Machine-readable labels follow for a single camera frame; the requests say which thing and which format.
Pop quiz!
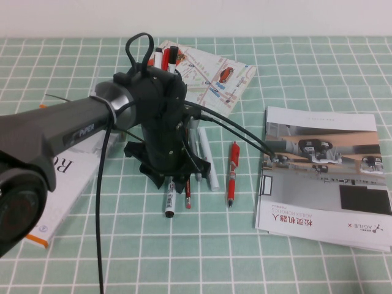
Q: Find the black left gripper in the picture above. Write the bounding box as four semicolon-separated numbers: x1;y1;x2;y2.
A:
123;121;212;194

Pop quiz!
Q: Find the black capped whiteboard marker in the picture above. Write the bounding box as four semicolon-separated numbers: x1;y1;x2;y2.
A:
164;176;178;219

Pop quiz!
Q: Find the grey pen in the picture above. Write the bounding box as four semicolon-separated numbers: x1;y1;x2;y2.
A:
188;118;203;183

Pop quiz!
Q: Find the red gel pen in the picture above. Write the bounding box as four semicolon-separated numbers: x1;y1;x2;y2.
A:
227;141;241;209

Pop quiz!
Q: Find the slim red pen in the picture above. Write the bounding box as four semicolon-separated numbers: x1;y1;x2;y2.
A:
161;48;171;72

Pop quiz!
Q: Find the dark red pencil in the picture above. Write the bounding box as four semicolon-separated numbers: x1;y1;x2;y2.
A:
183;128;193;210

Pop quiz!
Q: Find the white paint marker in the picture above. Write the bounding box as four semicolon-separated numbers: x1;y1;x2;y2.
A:
197;127;221;192

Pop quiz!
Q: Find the white ROS robotics book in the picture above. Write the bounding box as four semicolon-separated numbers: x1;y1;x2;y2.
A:
24;104;123;249

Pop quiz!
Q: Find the map cover book red spine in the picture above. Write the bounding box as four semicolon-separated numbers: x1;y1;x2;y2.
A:
146;40;257;118

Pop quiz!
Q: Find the labelled marker with black cap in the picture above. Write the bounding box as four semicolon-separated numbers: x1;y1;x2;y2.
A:
167;45;179;74

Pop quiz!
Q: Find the AgileX robotics brochure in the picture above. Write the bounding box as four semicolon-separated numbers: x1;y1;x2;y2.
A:
254;106;392;253

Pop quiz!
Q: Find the long black hanging cable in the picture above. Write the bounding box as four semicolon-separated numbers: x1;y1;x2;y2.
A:
94;100;137;294

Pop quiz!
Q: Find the black camera cable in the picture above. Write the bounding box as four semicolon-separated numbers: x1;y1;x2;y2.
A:
183;102;276;156
199;115;273;157

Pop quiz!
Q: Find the black looped cable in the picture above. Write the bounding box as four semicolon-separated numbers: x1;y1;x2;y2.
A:
125;32;154;76

